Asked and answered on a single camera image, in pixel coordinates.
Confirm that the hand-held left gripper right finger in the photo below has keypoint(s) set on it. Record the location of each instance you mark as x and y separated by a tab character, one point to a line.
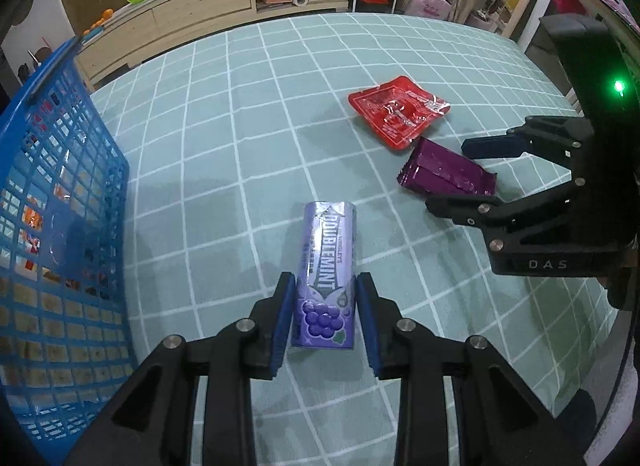
370	327

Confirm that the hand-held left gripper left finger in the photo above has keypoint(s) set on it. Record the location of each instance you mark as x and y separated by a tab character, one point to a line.
282	327

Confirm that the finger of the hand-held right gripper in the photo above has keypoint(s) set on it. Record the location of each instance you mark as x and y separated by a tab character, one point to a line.
460	208
490	145

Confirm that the purple foil snack packet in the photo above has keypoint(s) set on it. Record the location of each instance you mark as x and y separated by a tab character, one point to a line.
440	170

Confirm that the purple chewing gum pack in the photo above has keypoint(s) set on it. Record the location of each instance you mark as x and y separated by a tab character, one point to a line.
325	256

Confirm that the blue plastic mesh basket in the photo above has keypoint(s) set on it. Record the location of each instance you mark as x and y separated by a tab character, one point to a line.
45	441

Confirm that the red foil snack packet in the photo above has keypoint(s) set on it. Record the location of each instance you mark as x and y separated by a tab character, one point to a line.
395	113

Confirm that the pink bag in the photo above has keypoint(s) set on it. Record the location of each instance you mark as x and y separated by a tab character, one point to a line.
427	5

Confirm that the long wooden cabinet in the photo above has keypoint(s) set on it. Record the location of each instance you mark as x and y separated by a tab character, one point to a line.
200	8

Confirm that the pile of oranges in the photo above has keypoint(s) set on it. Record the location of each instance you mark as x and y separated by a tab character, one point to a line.
100	20

